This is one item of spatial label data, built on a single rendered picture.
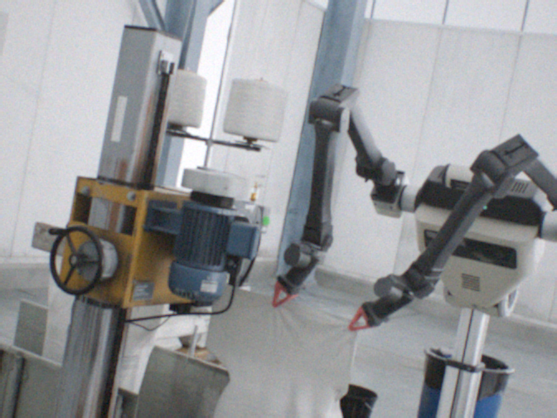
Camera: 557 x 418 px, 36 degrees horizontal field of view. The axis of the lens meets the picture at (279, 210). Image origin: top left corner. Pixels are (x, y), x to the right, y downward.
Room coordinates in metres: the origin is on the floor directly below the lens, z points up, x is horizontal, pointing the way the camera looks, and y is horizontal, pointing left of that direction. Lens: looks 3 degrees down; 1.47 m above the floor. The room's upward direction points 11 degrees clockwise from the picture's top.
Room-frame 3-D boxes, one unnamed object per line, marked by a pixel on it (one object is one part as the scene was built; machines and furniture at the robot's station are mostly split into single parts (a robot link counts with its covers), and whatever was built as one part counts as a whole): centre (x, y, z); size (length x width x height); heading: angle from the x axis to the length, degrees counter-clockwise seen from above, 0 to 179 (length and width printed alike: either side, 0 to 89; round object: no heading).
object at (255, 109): (2.38, 0.12, 1.61); 0.17 x 0.17 x 0.17
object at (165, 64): (2.27, 0.36, 1.68); 0.05 x 0.03 x 0.06; 151
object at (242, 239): (2.24, 0.08, 1.25); 0.10 x 0.08 x 0.12; 176
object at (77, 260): (2.15, 0.49, 1.13); 0.18 x 0.11 x 0.18; 61
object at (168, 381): (3.16, 0.50, 0.54); 1.05 x 0.02 x 0.41; 61
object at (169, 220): (2.25, 0.27, 1.27); 0.12 x 0.09 x 0.09; 151
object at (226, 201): (2.24, 0.18, 1.35); 0.12 x 0.12 x 0.04
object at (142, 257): (2.39, 0.38, 1.18); 0.34 x 0.25 x 0.31; 151
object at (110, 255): (2.21, 0.45, 1.14); 0.11 x 0.06 x 0.11; 61
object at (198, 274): (2.24, 0.18, 1.21); 0.15 x 0.15 x 0.25
